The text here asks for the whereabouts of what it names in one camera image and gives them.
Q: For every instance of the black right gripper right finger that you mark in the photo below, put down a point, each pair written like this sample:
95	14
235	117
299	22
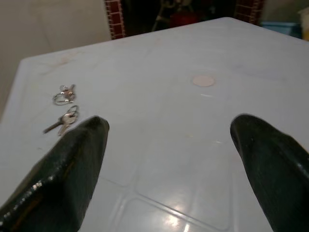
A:
277	174

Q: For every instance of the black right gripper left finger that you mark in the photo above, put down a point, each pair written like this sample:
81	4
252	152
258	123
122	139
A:
65	174

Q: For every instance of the silver key rings with small keys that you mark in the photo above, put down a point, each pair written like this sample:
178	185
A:
67	93

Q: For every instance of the light blue plastic table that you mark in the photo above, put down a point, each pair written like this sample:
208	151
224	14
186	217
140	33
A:
169	120

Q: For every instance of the round table hole cap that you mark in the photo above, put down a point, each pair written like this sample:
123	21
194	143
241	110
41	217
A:
203	80

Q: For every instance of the light blue box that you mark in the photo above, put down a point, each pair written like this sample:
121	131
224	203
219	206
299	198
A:
280	29

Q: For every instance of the red gas cylinder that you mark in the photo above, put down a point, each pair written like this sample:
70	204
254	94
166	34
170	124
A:
181	19

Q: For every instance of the red tiled door frame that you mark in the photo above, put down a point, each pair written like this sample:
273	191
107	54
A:
116	19

